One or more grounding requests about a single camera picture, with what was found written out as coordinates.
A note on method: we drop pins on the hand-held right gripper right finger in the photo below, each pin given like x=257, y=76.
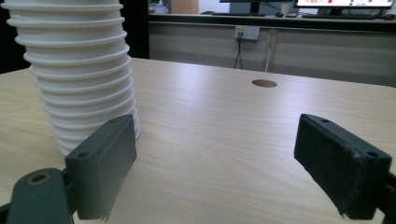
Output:
x=336, y=161

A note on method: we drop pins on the black keyboard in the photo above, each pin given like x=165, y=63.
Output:
x=238, y=14

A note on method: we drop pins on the stack of white paper cups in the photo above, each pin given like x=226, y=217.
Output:
x=74, y=68

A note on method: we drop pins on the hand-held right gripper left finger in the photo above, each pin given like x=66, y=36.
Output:
x=99, y=168

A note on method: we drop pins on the dark office desk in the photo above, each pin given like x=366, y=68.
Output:
x=280, y=22

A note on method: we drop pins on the purple object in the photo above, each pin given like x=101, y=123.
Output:
x=161, y=7

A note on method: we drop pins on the grey partition panel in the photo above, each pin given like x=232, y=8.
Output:
x=327, y=53

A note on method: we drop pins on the computer monitor with bright screen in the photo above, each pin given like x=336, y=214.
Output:
x=342, y=3

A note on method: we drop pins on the dark computer monitor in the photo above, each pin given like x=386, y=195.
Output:
x=255, y=4

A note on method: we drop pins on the white wall socket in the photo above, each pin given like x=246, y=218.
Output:
x=247, y=32

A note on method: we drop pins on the brown box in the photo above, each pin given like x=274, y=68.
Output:
x=185, y=6

